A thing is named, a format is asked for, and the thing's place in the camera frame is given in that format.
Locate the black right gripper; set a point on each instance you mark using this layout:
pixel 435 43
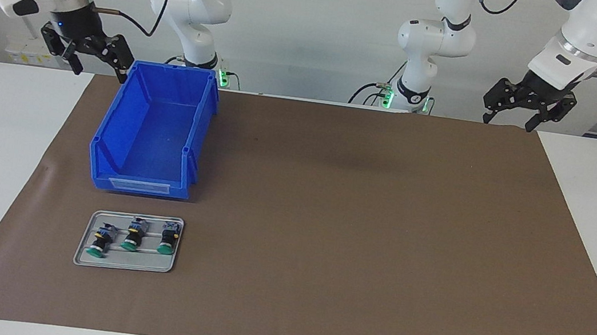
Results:
pixel 75 23

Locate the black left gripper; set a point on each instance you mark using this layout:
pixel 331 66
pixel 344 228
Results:
pixel 539 89

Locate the green push button switch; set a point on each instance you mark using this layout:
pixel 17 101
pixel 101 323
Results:
pixel 168 240
pixel 134 235
pixel 100 239

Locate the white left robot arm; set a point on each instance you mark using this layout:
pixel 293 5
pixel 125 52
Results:
pixel 587 32

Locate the blue plastic storage bin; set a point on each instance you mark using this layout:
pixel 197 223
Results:
pixel 158 137

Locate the grey metal tray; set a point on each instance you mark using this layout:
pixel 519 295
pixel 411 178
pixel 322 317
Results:
pixel 147 263

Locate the brown table mat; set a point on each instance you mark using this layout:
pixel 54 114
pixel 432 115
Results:
pixel 318 279

